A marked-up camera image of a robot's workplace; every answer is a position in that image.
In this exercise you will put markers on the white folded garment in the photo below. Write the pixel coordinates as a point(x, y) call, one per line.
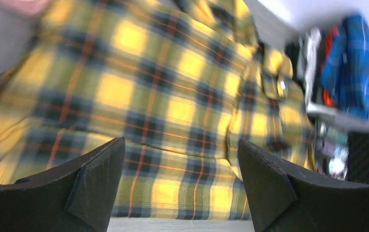
point(306, 71)

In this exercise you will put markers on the pink plastic laundry basket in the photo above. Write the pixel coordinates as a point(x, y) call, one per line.
point(26, 7)

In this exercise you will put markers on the blue plaid folded shirt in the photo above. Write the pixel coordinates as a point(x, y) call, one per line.
point(345, 73)

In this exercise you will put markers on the yellow plaid flannel shirt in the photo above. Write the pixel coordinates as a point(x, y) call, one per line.
point(181, 85)

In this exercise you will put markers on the black foam-lined carrying case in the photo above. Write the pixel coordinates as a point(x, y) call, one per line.
point(340, 154)

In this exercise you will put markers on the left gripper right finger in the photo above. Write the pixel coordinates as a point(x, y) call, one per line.
point(285, 197)

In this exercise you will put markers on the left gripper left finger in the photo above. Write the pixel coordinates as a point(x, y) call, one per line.
point(76, 196)

